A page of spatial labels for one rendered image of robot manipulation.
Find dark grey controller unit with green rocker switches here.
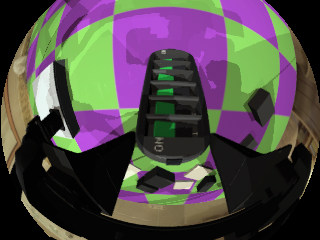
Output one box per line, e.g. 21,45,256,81
135,49,211,165

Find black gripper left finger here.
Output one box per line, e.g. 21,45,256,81
43,131,136,216

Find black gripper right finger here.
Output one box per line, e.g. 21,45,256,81
209,132,292,215

